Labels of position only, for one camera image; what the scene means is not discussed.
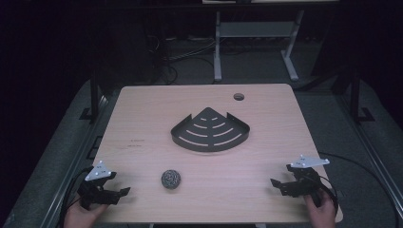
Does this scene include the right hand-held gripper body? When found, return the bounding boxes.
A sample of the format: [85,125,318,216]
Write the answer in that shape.
[280,154,331,207]

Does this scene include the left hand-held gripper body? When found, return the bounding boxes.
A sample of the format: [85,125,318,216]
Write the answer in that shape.
[77,160,121,211]

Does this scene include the steel wool ball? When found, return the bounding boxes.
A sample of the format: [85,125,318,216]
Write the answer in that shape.
[161,169,182,190]

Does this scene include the black metal corner shelf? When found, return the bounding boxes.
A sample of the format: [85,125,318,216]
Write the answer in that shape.
[170,106,251,153]

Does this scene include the person's left hand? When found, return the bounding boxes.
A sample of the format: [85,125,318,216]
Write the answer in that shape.
[64,197,109,228]

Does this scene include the person's right hand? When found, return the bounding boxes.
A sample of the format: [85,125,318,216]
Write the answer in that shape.
[303,191,337,228]

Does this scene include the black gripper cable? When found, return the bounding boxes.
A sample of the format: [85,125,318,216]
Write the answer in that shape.
[317,151,401,228]
[58,166,95,228]

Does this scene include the black metal stand post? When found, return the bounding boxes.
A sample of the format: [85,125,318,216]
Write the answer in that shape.
[348,67,376,124]
[79,70,102,124]

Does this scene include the bundle of floor cables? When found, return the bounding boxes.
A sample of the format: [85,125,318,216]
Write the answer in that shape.
[144,32,220,86]

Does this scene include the grey metal desk frame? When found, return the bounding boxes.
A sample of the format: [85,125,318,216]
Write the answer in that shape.
[213,9,306,83]

